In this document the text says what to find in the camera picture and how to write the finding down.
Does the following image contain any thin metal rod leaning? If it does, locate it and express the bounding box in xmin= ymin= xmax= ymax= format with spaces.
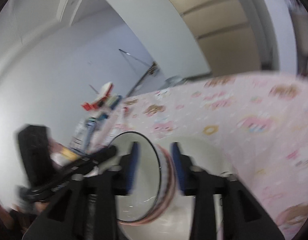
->
xmin=118 ymin=49 xmax=157 ymax=68

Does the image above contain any person's left hand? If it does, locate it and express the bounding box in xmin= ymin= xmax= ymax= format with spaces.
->
xmin=0 ymin=203 xmax=42 ymax=240

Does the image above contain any white bowl with dark rim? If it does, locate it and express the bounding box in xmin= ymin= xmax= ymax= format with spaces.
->
xmin=110 ymin=131 xmax=176 ymax=226

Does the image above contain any white box on floor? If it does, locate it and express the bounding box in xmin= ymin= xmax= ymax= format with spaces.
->
xmin=162 ymin=76 xmax=187 ymax=89

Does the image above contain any red and white cardboard box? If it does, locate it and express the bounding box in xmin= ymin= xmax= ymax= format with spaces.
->
xmin=81 ymin=82 xmax=114 ymax=111

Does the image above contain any white deep plate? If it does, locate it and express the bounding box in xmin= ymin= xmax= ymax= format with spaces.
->
xmin=121 ymin=136 xmax=233 ymax=239

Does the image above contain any clutter pile of packages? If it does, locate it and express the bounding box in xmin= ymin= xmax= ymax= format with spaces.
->
xmin=51 ymin=95 xmax=123 ymax=166

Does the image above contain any pink cartoon tablecloth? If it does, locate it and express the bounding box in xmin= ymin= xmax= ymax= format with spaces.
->
xmin=104 ymin=72 xmax=308 ymax=239

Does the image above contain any gold three-door refrigerator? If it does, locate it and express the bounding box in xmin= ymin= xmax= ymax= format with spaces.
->
xmin=169 ymin=0 xmax=261 ymax=76

